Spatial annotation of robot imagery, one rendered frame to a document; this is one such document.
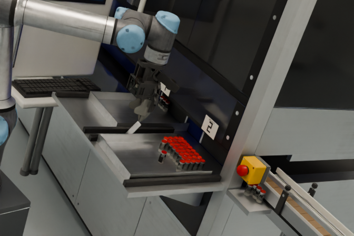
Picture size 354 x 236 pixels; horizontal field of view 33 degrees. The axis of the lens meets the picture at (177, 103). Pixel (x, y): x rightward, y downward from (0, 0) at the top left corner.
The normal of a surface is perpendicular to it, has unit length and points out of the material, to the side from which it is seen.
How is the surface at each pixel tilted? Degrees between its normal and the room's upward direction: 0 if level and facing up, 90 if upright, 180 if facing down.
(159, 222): 90
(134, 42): 90
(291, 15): 90
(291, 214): 90
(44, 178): 0
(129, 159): 0
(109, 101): 0
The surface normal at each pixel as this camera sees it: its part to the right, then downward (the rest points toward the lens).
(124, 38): 0.05, 0.40
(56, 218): 0.29, -0.88
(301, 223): -0.81, -0.03
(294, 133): 0.50, 0.47
